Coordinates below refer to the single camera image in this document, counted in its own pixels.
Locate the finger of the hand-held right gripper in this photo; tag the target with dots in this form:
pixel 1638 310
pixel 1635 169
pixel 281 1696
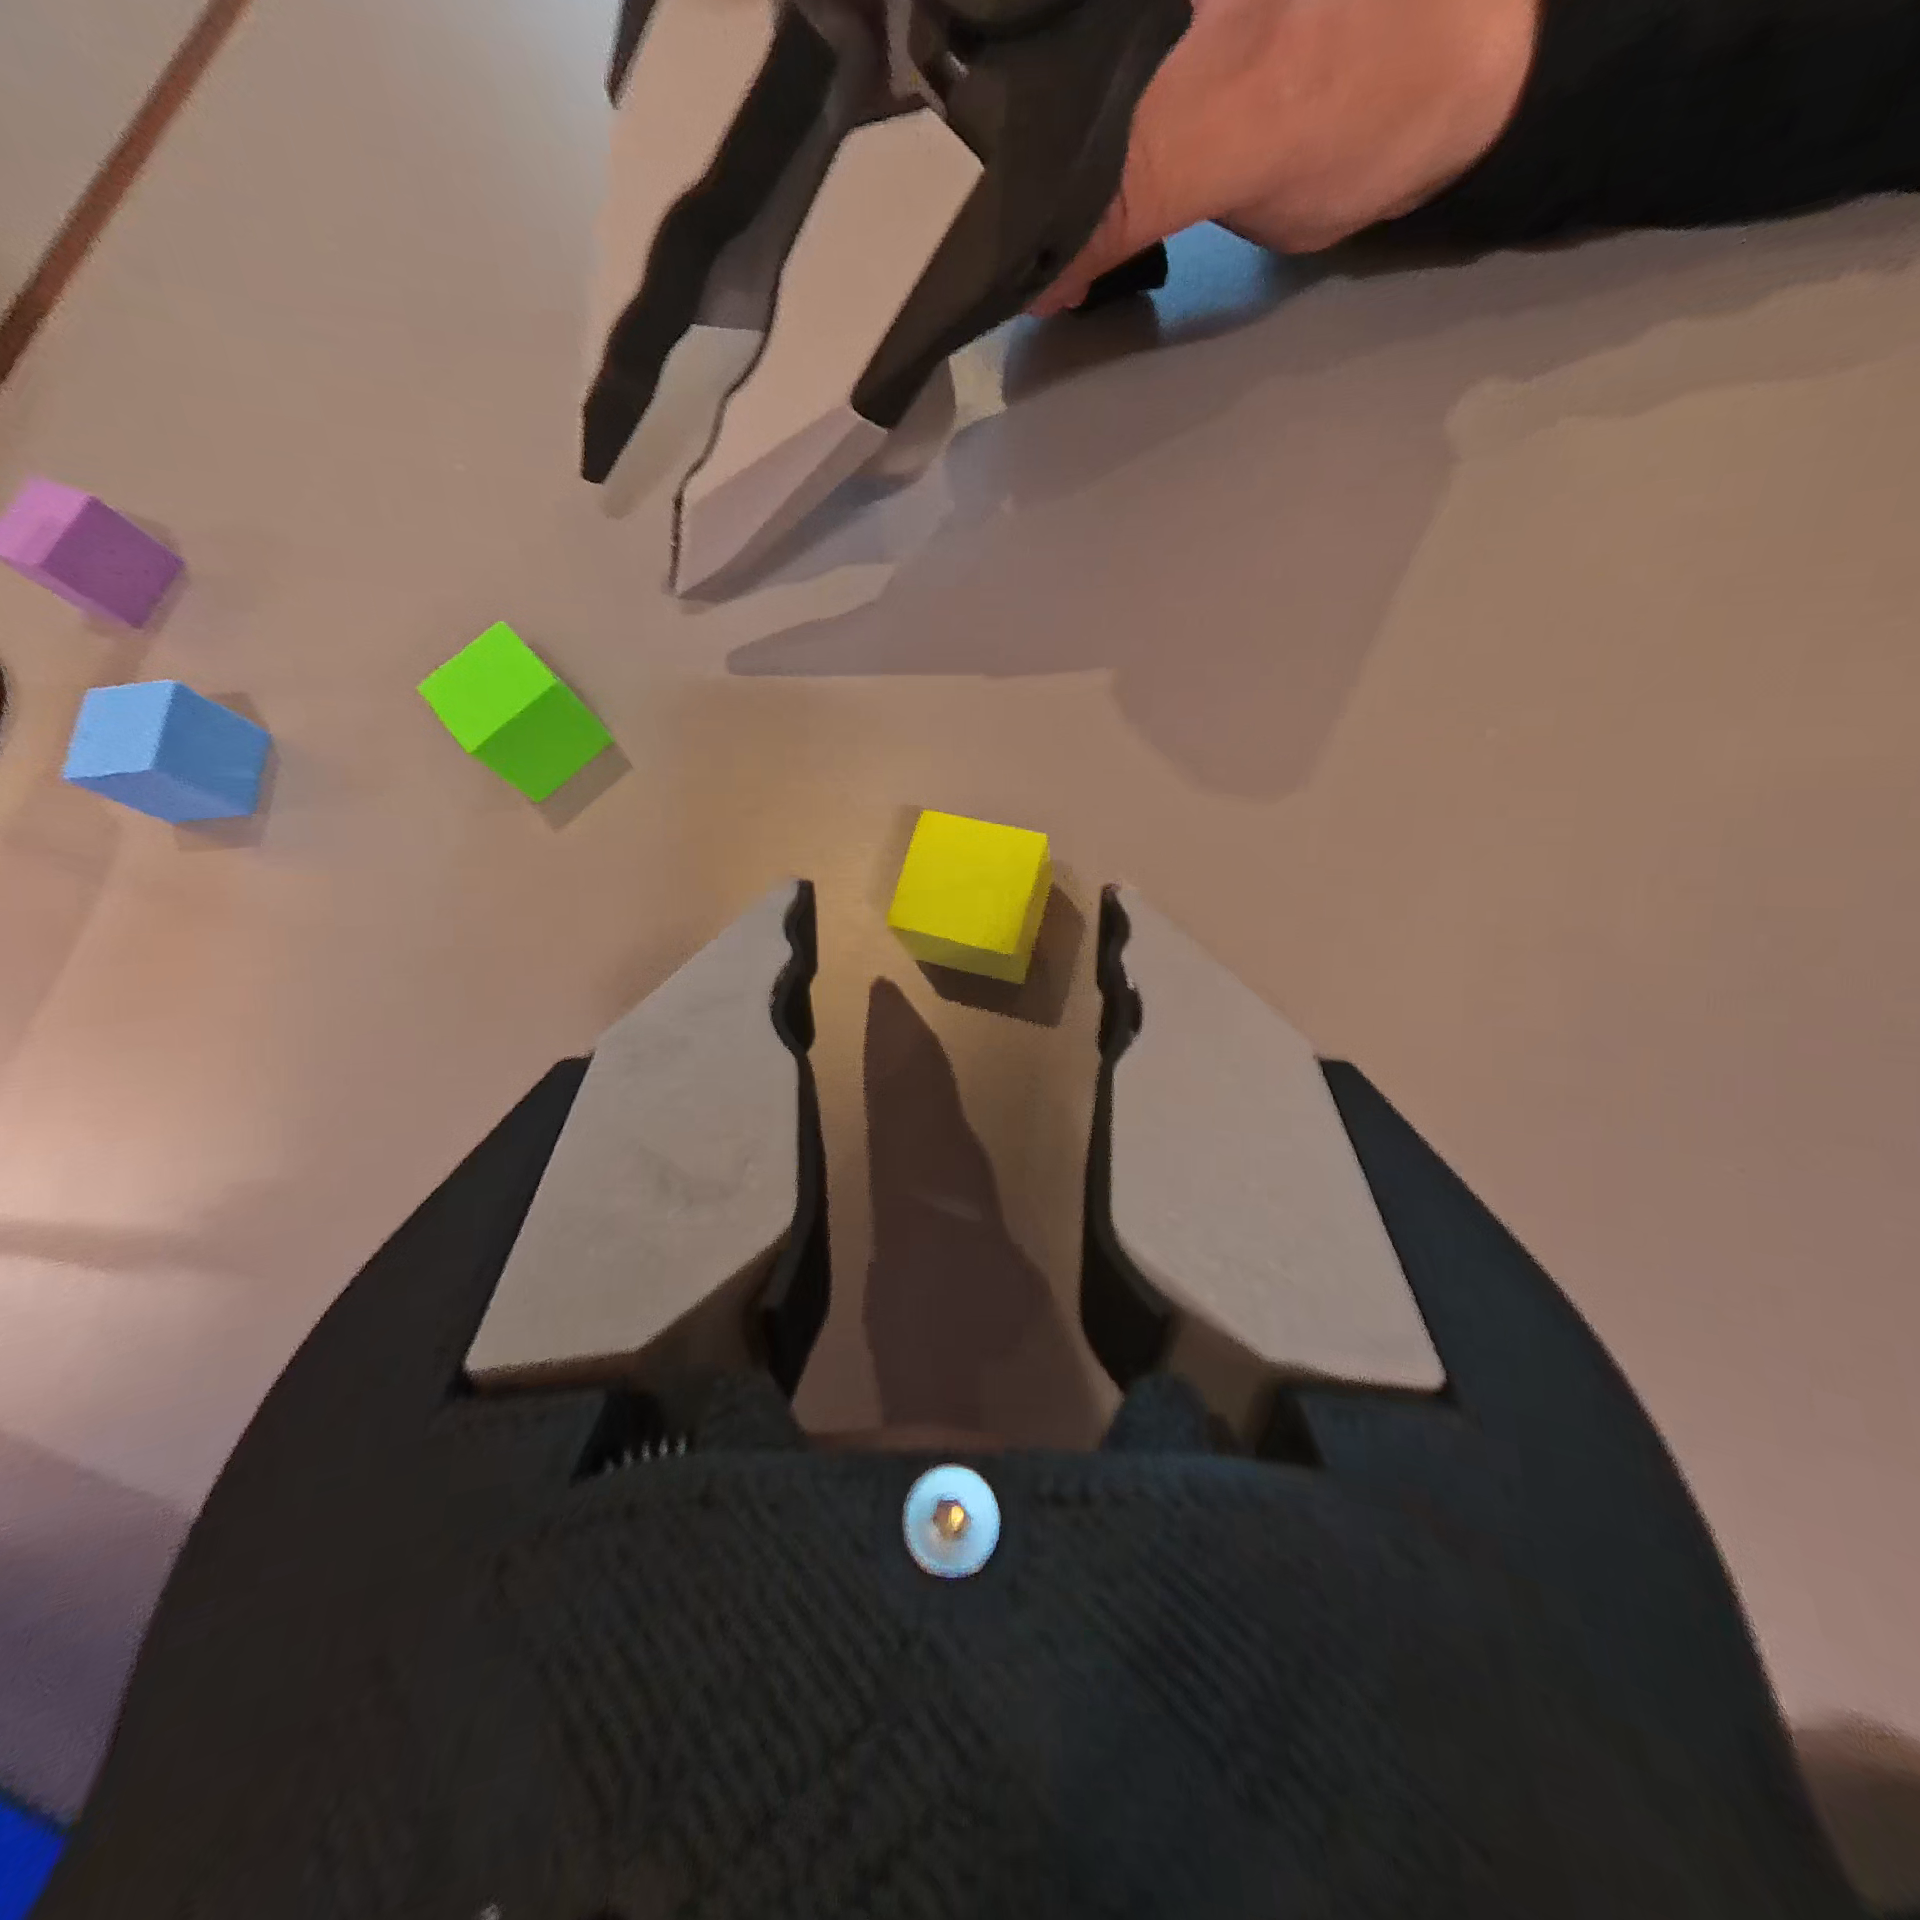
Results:
pixel 871 254
pixel 698 391

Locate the yellow foam cube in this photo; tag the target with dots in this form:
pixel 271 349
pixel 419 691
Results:
pixel 968 892

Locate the blue foam cube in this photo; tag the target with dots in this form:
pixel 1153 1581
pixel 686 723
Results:
pixel 164 750

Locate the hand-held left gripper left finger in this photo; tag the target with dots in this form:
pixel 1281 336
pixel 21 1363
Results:
pixel 660 1185

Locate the person's right hand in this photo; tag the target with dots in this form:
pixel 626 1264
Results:
pixel 1320 121

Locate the green foam cube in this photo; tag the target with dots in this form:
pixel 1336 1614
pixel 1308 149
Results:
pixel 518 712

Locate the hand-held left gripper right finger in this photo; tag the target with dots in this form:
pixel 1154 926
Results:
pixel 1253 1215

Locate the purple foam cube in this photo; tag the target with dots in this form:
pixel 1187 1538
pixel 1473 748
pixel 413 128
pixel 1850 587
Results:
pixel 83 548

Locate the blue plastic bin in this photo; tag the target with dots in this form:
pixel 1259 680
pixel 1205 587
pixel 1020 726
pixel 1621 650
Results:
pixel 27 1861

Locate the person's right forearm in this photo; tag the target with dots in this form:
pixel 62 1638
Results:
pixel 1724 104

